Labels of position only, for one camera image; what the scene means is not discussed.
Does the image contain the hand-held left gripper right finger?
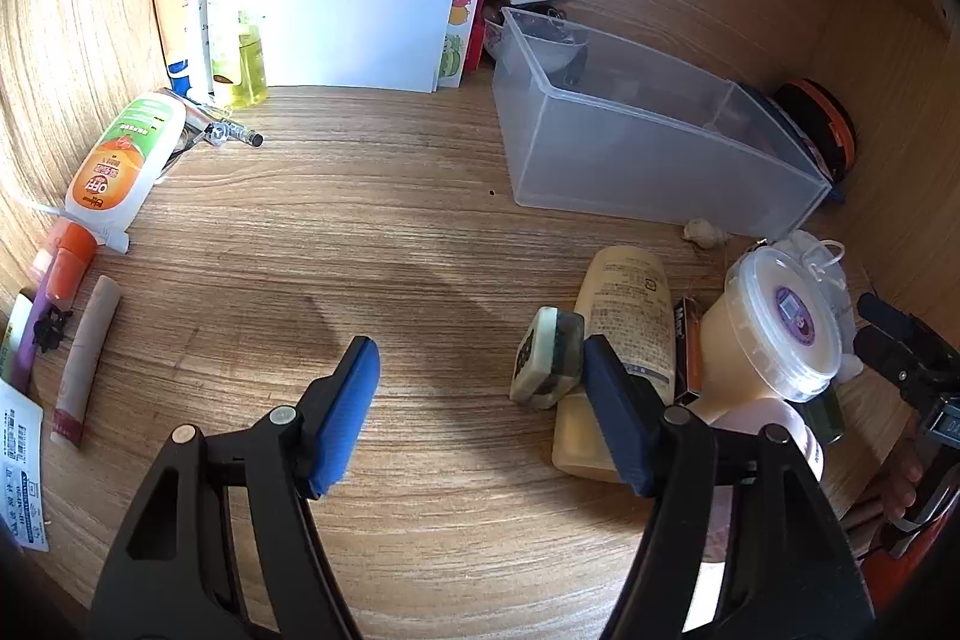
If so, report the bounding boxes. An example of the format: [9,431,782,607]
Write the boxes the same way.
[583,334,878,640]

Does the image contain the small black clip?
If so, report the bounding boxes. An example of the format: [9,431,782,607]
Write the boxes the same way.
[34,304,74,354]

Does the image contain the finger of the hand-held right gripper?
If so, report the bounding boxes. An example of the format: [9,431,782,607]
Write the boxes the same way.
[857,292,931,345]
[853,325,960,416]

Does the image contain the white orange repellent bottle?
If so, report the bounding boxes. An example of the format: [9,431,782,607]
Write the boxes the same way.
[41,91,187,300]

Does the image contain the round cream tub clear lid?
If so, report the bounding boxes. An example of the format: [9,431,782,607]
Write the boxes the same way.
[694,248,842,420]

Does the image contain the purple pen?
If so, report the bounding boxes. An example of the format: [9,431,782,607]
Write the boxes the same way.
[9,291,57,393]

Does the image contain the small black box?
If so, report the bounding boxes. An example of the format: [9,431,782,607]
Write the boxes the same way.
[673,299,706,405]

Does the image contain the fruit sticker sheet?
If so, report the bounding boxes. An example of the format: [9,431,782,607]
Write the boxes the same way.
[435,0,485,88]

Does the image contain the clear plastic storage box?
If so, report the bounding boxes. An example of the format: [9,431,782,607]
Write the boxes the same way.
[491,6,833,240]

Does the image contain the metal eyelash curler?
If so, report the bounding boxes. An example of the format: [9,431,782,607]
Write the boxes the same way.
[154,89,265,184]

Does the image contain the white printed package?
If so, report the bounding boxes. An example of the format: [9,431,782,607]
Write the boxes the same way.
[0,377,50,555]

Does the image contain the person's right hand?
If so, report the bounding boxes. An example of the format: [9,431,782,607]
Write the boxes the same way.
[844,441,927,528]

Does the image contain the green cream square trinket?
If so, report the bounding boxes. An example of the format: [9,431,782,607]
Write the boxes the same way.
[509,307,586,407]

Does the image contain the pink stick tube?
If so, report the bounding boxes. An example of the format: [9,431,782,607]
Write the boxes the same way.
[51,276,121,450]

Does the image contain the yellow lotion tube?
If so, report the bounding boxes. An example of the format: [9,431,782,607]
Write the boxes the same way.
[551,245,676,483]

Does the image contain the dark green glass bottle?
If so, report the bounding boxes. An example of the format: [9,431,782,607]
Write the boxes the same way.
[799,385,846,444]

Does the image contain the orange sunscreen tube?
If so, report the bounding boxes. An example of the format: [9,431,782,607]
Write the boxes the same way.
[148,0,215,97]

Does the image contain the orange black round can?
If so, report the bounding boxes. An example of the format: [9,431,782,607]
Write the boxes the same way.
[772,77,857,184]

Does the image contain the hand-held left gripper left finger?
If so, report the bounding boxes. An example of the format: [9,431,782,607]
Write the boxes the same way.
[88,335,381,640]

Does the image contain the pink round jar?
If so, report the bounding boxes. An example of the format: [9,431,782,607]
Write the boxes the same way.
[694,396,826,566]

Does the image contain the small beige seashell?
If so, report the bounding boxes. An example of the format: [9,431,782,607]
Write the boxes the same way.
[682,218,730,250]

